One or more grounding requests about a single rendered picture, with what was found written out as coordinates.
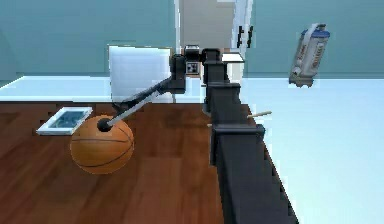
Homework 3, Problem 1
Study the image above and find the orange basketball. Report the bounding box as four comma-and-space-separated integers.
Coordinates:
69, 114, 136, 175

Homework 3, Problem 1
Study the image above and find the white room door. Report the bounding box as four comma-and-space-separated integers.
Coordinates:
230, 0, 254, 81

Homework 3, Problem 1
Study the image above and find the black door handle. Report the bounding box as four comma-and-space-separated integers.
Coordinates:
246, 25, 254, 49
236, 25, 245, 49

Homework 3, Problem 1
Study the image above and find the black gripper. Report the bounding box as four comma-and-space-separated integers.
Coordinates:
97, 54, 188, 133

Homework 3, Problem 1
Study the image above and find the brown wooden dining table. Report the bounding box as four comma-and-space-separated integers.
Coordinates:
0, 101, 300, 224

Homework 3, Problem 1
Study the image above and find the white chair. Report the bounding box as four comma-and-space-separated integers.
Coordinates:
107, 45, 175, 104

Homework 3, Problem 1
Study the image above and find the beige pencil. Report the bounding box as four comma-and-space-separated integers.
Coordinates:
246, 110, 273, 119

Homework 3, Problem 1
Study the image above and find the white vacuum cleaner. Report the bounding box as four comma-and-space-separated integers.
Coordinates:
288, 22, 332, 89

